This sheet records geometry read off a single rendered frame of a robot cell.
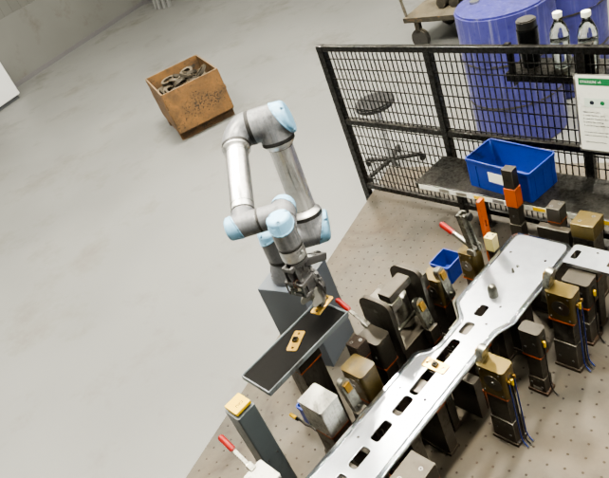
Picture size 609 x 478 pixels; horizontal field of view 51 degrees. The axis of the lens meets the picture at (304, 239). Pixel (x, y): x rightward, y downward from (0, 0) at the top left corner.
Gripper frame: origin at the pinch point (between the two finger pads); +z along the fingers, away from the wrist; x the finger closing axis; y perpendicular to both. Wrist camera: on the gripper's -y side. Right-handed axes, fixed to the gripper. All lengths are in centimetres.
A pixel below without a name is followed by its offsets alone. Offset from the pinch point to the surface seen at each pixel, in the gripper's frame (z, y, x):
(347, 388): 16.4, 16.7, 15.2
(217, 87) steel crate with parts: 89, -319, -390
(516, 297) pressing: 25, -40, 44
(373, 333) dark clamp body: 16.9, -5.6, 11.1
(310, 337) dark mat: 8.9, 7.9, -2.0
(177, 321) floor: 125, -55, -210
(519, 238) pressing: 25, -69, 35
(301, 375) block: 16.4, 17.4, -2.3
